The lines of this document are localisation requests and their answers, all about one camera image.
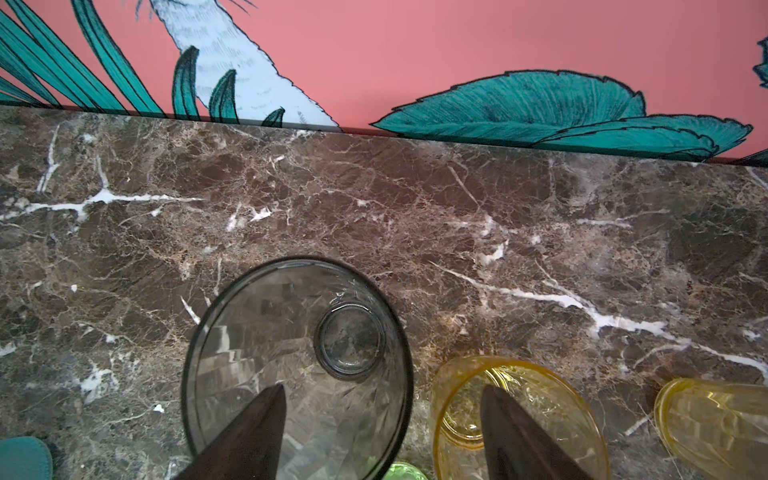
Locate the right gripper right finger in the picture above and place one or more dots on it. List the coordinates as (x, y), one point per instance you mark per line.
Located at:
(516, 447)

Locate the orange yellow glass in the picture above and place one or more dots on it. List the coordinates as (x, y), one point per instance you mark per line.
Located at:
(457, 440)

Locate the frosted teal glass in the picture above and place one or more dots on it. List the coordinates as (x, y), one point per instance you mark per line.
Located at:
(25, 458)

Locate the dark brown glass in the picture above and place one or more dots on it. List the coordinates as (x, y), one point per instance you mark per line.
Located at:
(328, 336)

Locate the tall yellow glass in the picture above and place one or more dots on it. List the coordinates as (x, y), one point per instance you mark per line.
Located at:
(718, 429)

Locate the light green glass right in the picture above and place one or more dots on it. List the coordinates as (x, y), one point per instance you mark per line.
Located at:
(400, 470)

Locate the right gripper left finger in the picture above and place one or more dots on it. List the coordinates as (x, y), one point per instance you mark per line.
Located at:
(249, 447)

